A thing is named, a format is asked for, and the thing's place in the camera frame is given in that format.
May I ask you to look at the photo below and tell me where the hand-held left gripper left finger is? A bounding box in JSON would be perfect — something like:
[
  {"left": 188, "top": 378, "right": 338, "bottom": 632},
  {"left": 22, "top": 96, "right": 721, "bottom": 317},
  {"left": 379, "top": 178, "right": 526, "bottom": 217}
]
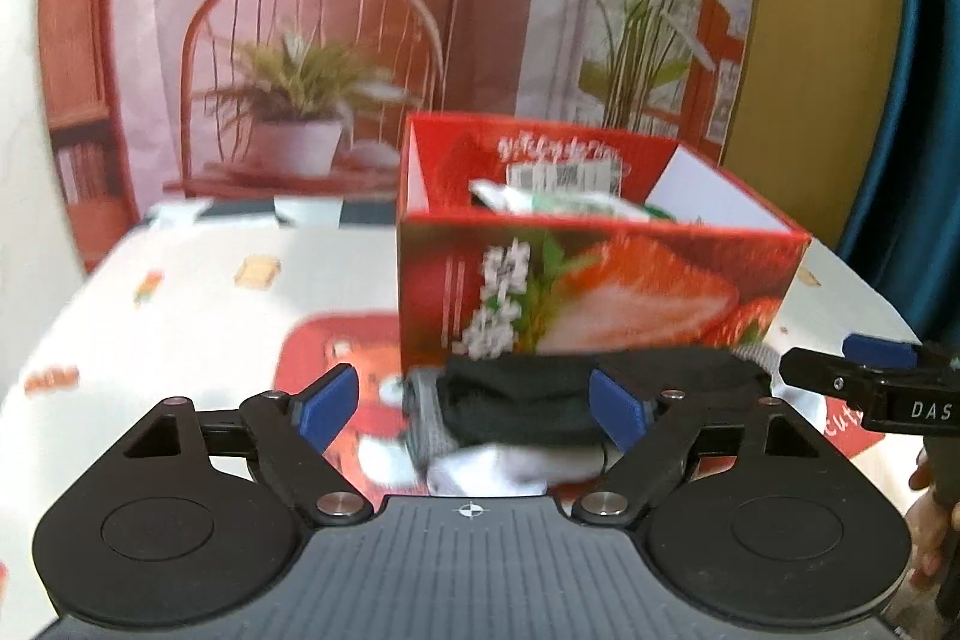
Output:
[{"left": 122, "top": 364, "right": 374, "bottom": 527}]

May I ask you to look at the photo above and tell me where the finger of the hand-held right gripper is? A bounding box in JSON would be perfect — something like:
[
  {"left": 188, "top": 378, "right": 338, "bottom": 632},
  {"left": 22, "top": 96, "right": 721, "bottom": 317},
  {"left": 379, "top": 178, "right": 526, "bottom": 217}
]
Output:
[
  {"left": 841, "top": 334, "right": 960, "bottom": 378},
  {"left": 778, "top": 347, "right": 867, "bottom": 402}
]

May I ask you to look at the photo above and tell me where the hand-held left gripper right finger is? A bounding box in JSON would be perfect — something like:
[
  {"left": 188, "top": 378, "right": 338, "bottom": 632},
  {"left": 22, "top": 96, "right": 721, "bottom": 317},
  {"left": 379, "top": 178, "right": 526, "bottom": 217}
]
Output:
[{"left": 574, "top": 368, "right": 852, "bottom": 527}]

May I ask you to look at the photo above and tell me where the black sock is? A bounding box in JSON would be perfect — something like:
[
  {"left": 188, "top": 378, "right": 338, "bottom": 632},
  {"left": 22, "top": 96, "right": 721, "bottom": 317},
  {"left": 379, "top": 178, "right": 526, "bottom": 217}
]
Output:
[{"left": 436, "top": 346, "right": 772, "bottom": 450}]

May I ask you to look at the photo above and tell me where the red strawberry print box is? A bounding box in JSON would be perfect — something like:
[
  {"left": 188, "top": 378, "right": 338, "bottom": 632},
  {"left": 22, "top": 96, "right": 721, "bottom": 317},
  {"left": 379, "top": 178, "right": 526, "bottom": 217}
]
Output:
[{"left": 395, "top": 113, "right": 812, "bottom": 371}]

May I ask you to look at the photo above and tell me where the person's right hand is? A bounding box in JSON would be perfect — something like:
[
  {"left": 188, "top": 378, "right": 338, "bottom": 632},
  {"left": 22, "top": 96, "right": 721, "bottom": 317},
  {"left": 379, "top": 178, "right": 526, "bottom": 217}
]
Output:
[{"left": 906, "top": 443, "right": 960, "bottom": 590}]

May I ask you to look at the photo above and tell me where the grey rolled sock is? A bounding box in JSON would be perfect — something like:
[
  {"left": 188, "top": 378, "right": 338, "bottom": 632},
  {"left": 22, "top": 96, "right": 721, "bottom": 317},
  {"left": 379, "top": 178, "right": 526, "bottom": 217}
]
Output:
[{"left": 403, "top": 368, "right": 466, "bottom": 472}]

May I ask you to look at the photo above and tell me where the white sock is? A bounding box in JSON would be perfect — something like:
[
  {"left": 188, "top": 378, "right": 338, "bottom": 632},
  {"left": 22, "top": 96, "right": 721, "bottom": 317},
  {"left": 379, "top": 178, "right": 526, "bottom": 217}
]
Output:
[{"left": 426, "top": 439, "right": 605, "bottom": 497}]

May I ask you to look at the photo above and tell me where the printed cartoon tablecloth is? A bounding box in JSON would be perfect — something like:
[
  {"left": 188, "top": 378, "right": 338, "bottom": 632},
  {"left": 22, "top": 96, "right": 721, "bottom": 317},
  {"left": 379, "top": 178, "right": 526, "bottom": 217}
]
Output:
[{"left": 0, "top": 197, "right": 927, "bottom": 640}]

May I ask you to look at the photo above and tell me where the white and green packet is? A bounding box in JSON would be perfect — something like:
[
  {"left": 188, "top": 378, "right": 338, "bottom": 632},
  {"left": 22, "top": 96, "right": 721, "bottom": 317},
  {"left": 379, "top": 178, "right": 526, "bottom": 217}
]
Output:
[{"left": 469, "top": 177, "right": 680, "bottom": 226}]

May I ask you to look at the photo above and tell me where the blue curtain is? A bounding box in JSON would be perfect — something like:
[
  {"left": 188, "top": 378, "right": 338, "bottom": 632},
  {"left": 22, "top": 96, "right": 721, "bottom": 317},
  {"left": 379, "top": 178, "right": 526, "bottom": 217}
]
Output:
[{"left": 834, "top": 0, "right": 960, "bottom": 348}]

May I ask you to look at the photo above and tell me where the printed room backdrop cloth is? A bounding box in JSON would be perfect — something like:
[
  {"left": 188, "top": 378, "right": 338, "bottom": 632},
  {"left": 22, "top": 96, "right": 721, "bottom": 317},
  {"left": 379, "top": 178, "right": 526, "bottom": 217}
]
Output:
[{"left": 37, "top": 0, "right": 770, "bottom": 270}]

